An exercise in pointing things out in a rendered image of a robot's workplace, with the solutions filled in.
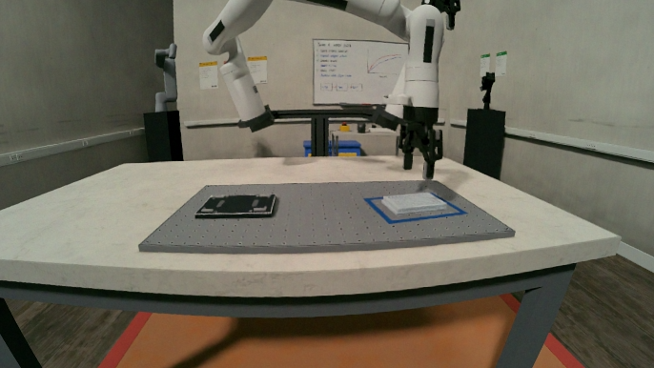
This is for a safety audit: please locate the blue tape outline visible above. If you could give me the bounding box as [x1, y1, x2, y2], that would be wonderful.
[363, 193, 468, 224]

